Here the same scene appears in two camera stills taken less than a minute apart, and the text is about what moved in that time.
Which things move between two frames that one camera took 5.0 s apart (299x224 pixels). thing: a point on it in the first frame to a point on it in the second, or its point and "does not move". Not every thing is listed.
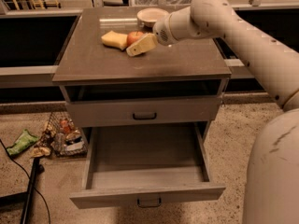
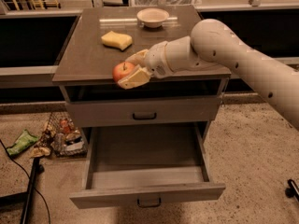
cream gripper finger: [143, 44] to [136, 77]
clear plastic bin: [170, 0] does not move
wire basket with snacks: [61, 137] does not move
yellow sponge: [115, 40] does not move
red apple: [133, 36] to [121, 69]
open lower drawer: [144, 164] does not move
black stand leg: [24, 198] does not move
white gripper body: [163, 32] to [156, 61]
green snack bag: [24, 140] does not move
